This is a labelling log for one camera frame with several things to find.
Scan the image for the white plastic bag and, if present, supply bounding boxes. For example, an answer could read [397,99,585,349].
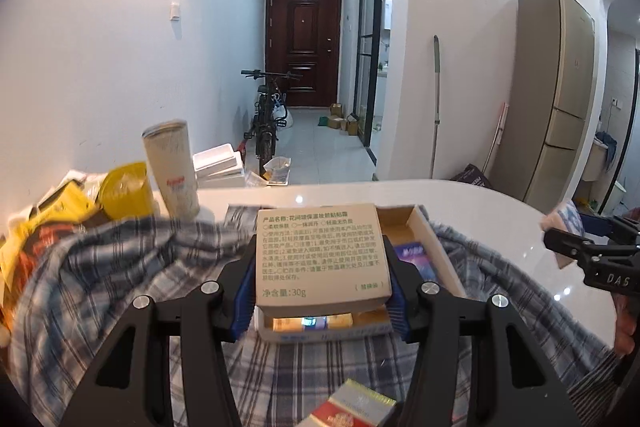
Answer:
[272,99,295,128]

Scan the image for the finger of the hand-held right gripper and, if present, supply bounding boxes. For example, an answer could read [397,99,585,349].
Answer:
[542,229,640,262]
[577,212,640,241]

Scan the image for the person's right hand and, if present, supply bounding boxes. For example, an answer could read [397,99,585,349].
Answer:
[614,294,640,358]

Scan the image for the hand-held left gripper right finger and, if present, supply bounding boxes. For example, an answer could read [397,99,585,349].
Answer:
[382,234,581,427]

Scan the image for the yellow round container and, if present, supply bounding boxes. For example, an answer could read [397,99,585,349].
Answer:
[98,162,156,220]

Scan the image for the black framed glass door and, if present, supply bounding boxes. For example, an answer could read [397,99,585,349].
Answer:
[351,0,393,145]

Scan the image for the yellow plastic bag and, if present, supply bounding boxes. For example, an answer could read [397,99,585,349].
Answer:
[0,179,101,278]

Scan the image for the purple cigarette pack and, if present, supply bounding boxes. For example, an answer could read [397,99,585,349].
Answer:
[392,244,441,283]

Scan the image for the red cigarette pack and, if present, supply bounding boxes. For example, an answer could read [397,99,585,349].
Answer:
[300,379,397,427]

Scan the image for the blue plaid shirt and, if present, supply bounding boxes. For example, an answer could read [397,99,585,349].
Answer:
[12,204,616,427]

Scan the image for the clear plastic floor bag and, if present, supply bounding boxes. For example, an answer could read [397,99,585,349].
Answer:
[262,157,292,185]

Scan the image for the beige refrigerator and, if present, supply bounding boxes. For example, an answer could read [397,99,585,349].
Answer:
[492,0,596,212]

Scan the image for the dark flat box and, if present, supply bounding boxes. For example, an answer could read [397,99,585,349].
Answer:
[450,163,493,188]

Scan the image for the blue cloth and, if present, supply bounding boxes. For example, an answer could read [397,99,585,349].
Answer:
[595,132,619,172]

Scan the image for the beige printed small box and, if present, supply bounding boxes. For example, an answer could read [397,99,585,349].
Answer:
[255,203,393,314]

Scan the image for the white foam box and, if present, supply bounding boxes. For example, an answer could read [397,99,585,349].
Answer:
[192,144,248,188]

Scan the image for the orange dark snack packet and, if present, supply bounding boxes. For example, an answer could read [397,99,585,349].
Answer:
[0,227,66,308]

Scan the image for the pink cartoon small box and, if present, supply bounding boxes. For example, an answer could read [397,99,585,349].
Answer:
[540,201,583,269]

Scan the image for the black bicycle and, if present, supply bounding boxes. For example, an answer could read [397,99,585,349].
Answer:
[240,69,303,175]

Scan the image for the yellow small box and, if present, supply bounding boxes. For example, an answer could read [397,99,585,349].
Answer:
[272,314,351,333]

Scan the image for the pink broom stick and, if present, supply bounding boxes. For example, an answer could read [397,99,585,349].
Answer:
[482,102,510,175]

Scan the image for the dark red entrance door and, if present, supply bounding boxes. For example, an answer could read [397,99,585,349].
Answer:
[266,0,343,108]

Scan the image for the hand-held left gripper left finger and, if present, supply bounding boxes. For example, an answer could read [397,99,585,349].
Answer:
[60,249,258,427]

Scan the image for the beige cylindrical canister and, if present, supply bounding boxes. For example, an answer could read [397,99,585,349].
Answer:
[141,120,202,220]

